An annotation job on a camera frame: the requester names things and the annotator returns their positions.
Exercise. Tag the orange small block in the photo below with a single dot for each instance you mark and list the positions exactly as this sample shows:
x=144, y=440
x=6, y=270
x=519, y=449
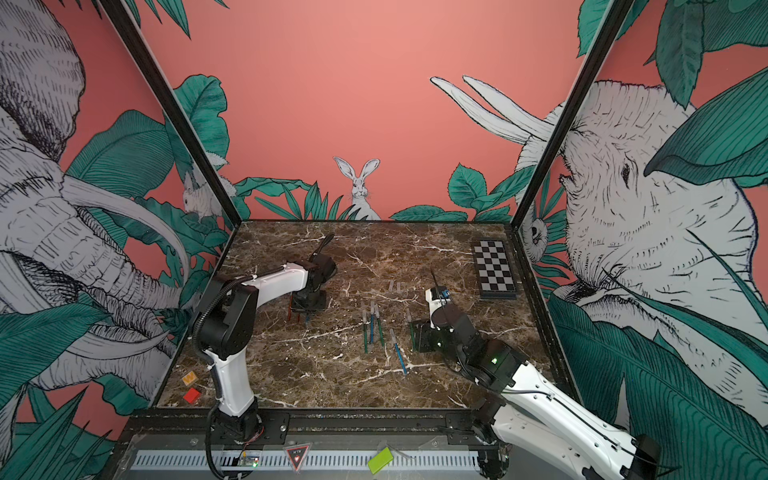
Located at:
x=189, y=378

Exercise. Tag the black white checkerboard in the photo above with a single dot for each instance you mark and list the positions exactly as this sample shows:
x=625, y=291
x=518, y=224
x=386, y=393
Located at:
x=494, y=273

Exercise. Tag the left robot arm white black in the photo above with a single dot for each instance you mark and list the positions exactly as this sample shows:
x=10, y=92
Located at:
x=224, y=325

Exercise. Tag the triangular warning sticker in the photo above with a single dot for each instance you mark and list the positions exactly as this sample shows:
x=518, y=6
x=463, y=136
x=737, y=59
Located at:
x=297, y=455

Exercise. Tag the green sticky note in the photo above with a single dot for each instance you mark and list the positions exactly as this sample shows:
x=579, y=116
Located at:
x=380, y=460

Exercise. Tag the white slotted cable duct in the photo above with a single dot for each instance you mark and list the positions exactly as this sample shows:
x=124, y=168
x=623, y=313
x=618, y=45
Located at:
x=321, y=460

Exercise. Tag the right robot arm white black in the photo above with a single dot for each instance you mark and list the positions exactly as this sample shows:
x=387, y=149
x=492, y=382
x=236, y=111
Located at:
x=523, y=409

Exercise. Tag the small circuit board green led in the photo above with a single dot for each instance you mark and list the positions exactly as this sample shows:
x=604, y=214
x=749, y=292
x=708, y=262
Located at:
x=249, y=460

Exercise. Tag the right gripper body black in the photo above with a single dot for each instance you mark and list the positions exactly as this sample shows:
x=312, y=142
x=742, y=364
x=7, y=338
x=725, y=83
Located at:
x=431, y=341

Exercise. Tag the right black frame post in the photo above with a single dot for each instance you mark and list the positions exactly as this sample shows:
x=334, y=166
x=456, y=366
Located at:
x=612, y=22

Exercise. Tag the red small block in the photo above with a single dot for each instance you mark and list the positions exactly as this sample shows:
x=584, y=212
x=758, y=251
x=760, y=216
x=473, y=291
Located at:
x=191, y=396

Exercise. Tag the black front mounting rail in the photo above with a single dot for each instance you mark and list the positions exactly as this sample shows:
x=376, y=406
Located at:
x=280, y=425

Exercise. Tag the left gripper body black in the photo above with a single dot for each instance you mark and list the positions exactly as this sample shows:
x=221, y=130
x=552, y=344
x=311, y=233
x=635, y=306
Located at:
x=311, y=302

